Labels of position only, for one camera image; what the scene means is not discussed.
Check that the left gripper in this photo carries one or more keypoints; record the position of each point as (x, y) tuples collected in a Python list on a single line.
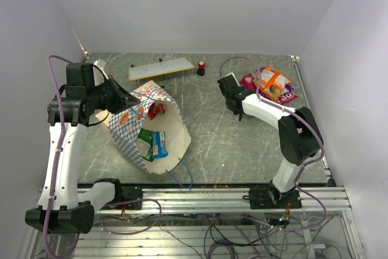
[(123, 99)]

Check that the checkered paper bag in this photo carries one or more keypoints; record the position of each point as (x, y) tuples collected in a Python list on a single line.
[(123, 129)]

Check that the red snack packet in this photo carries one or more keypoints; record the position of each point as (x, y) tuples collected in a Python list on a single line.
[(155, 109)]

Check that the orange snack packet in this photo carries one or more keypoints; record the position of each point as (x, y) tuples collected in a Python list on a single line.
[(271, 82)]

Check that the green snack packet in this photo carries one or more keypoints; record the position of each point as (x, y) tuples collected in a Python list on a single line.
[(144, 144)]

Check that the pink snack packet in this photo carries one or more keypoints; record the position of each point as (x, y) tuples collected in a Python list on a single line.
[(249, 83)]

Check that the purple snack packet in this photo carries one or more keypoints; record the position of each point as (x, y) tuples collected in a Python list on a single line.
[(287, 89)]

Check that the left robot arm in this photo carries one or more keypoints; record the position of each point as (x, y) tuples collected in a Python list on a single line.
[(61, 209)]

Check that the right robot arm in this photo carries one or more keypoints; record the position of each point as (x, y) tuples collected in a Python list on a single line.
[(300, 140)]

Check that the yellow framed whiteboard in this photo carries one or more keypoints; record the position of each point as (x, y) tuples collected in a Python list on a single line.
[(159, 68)]

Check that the red black stamp knob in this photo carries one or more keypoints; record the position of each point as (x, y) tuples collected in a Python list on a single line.
[(201, 68)]

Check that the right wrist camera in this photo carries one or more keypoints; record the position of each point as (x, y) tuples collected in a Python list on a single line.
[(227, 83)]

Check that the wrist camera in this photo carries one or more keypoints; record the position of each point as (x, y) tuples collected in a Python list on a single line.
[(100, 63), (227, 83)]

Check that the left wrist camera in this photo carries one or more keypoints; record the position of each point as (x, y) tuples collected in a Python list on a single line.
[(100, 63)]

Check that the aluminium mounting rail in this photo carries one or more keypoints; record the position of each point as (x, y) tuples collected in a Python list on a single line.
[(236, 200)]

